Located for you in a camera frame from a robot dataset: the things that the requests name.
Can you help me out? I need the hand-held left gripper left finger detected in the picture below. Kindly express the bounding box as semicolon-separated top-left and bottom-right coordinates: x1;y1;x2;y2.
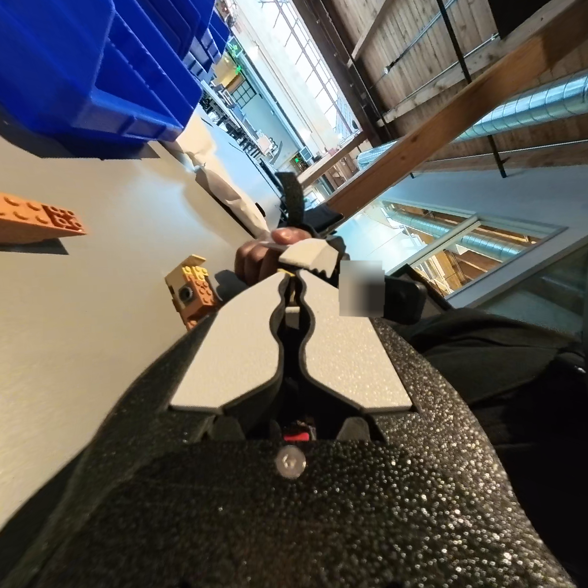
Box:
168;271;285;411

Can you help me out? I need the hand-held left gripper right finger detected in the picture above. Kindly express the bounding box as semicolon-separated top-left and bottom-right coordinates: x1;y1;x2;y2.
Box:
295;269;413;413

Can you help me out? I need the brown and tan brick assembly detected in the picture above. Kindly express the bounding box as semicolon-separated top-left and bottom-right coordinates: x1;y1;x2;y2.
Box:
164;255;220;332

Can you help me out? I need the long orange brick assembly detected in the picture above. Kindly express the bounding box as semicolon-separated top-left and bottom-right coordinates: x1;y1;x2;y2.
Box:
0;193;88;244

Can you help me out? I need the blue plastic bin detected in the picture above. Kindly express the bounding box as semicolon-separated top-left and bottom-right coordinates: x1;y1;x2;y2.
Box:
0;0;204;159

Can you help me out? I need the grey desk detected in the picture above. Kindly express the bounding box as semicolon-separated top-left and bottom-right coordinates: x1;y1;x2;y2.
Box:
0;115;285;529

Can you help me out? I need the person's right hand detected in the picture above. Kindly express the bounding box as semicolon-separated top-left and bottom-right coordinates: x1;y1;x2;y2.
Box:
234;227;313;288

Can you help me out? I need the stack of blue bins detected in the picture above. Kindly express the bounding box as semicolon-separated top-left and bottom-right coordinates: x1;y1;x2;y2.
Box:
184;0;231;80

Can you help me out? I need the wooden post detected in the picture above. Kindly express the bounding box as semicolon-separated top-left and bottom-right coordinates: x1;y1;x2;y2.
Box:
324;28;588;217

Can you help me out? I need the silver ventilation duct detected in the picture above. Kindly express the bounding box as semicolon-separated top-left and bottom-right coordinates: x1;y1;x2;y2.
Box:
358;73;588;169

